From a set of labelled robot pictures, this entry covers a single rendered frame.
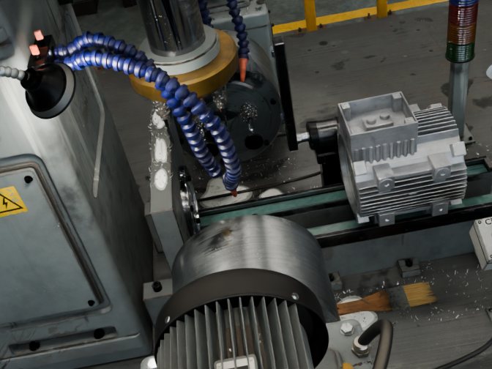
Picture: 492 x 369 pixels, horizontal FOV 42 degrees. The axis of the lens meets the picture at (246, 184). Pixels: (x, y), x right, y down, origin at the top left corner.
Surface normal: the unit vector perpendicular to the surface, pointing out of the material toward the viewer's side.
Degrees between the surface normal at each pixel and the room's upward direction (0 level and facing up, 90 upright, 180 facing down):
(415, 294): 1
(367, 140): 90
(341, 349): 0
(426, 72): 0
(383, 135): 90
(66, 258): 90
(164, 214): 90
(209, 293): 10
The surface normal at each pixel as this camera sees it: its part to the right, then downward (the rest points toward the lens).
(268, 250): 0.14, -0.76
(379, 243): 0.11, 0.65
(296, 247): 0.51, -0.69
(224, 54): -0.15, -0.73
